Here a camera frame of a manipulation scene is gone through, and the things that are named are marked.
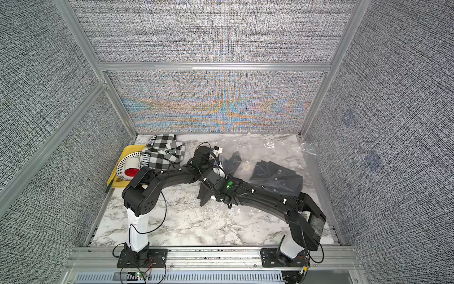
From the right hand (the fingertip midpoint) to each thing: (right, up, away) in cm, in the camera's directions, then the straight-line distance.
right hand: (220, 175), depth 81 cm
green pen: (-59, -7, +12) cm, 61 cm away
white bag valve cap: (+14, +2, +21) cm, 26 cm away
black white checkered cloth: (-36, +12, +25) cm, 45 cm away
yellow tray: (-60, +12, +30) cm, 68 cm away
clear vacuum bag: (+36, +5, +25) cm, 44 cm away
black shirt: (+34, -5, +12) cm, 36 cm away
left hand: (+9, +5, +5) cm, 12 cm away
